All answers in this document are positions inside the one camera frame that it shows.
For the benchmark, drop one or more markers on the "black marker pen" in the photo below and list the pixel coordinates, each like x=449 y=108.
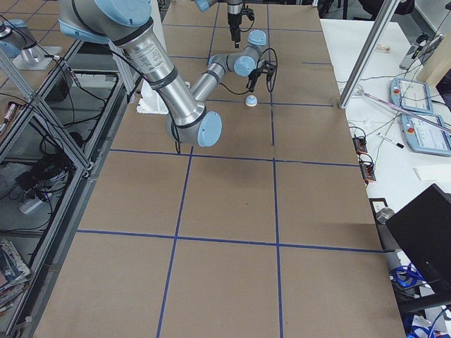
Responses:
x=391 y=141

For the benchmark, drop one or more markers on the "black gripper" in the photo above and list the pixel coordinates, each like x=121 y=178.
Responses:
x=232 y=17
x=252 y=75

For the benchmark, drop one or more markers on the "black laptop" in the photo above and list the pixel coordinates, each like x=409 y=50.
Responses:
x=422 y=231

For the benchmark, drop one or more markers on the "blue and cream call bell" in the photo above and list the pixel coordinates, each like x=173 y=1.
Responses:
x=251 y=100

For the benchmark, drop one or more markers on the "metal cup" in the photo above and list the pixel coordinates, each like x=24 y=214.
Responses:
x=383 y=215

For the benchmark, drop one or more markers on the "lower teach pendant tablet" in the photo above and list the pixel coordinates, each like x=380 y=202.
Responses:
x=422 y=137

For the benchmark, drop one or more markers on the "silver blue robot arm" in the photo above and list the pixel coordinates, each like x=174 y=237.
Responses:
x=235 y=10
x=129 y=26

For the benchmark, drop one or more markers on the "upper teach pendant tablet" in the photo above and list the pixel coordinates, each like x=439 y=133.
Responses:
x=411 y=95

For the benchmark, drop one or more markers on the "stack of magazines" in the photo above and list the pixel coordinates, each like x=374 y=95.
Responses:
x=15 y=274

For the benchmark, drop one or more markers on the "teach pendant tablet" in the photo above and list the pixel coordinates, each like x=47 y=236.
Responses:
x=411 y=95
x=422 y=137

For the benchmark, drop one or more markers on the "aluminium frame post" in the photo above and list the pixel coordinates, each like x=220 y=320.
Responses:
x=378 y=28

